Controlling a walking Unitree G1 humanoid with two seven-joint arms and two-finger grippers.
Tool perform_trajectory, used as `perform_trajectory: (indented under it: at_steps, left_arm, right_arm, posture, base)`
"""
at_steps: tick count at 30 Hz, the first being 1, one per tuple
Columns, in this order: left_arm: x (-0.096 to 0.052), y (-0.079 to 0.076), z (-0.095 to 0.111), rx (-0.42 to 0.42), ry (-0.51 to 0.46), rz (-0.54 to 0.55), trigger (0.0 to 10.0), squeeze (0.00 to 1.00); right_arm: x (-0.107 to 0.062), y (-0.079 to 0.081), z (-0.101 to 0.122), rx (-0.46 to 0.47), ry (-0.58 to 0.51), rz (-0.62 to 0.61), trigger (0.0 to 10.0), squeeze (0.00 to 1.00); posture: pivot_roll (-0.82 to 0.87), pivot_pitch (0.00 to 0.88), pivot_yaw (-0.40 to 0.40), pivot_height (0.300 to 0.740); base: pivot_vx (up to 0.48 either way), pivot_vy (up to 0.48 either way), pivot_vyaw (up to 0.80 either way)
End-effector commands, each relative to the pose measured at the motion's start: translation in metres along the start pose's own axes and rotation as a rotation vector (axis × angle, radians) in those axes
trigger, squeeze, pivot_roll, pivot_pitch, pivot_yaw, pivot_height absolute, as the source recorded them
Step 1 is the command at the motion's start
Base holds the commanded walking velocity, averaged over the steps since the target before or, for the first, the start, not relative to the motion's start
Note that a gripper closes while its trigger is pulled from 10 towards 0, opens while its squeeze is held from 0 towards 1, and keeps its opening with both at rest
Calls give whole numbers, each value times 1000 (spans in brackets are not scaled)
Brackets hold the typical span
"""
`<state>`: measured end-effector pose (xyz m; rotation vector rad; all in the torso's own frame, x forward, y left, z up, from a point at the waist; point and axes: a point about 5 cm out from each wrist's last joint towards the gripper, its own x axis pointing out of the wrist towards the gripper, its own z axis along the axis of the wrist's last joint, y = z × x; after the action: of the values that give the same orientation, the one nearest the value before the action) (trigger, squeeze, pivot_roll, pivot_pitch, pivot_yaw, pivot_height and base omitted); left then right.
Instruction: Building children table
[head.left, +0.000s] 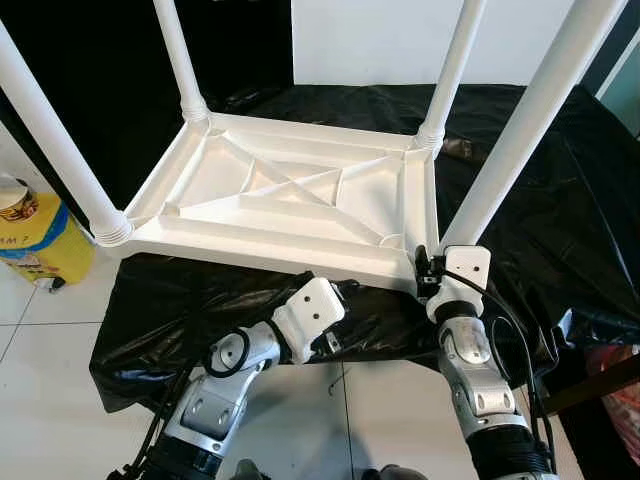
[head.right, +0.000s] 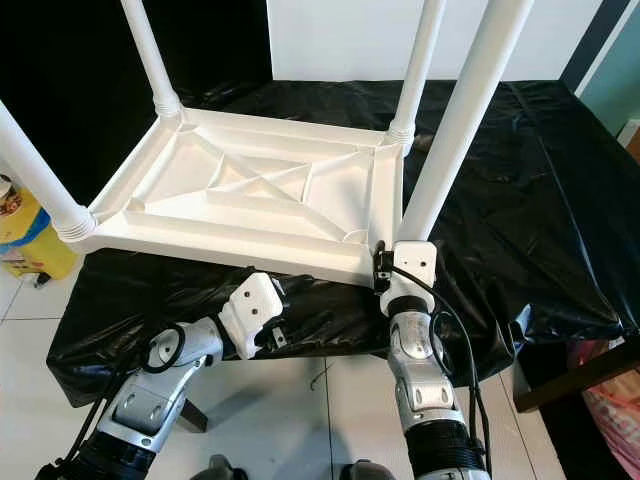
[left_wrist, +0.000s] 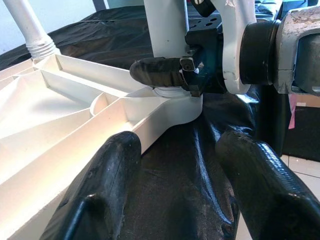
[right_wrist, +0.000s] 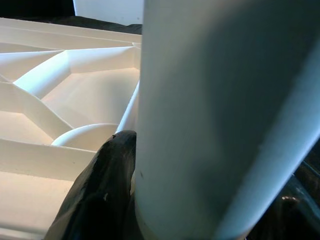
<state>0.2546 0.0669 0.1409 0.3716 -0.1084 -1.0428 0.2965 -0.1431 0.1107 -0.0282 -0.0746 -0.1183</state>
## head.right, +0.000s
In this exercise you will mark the white plastic children table top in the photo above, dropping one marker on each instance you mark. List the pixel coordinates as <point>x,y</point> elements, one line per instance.
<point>240,150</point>

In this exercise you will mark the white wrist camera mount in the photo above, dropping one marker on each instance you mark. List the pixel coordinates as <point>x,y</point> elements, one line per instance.
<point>415,262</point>
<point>252,308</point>

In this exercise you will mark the dark grey door frame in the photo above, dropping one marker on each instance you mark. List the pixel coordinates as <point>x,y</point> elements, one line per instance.
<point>592,45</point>

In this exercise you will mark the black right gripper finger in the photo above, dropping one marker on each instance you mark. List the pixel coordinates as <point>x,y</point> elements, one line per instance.
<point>379,255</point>

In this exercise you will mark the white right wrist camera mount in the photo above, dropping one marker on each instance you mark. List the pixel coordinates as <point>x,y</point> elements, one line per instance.
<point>415,262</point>

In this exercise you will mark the yellow cardboard box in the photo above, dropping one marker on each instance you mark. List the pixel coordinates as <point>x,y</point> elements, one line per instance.
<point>40,245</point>

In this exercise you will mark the grey robot right leg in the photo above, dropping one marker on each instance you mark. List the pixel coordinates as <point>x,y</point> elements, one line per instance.
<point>368,472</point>

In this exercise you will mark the white plastic table leg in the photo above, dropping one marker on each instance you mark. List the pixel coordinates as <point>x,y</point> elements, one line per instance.
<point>150,55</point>
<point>45,190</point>
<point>418,70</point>
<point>465,110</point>

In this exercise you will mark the pink patterned bag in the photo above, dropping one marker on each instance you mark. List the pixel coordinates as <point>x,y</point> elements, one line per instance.
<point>615,405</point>

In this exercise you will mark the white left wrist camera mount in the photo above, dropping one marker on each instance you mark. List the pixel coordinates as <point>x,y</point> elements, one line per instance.
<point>252,308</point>

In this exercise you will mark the black door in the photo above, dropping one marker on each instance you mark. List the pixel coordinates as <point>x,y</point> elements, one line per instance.
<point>80,60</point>

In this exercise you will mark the black shiny table cloth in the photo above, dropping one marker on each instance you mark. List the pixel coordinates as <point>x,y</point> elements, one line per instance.
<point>540,200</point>

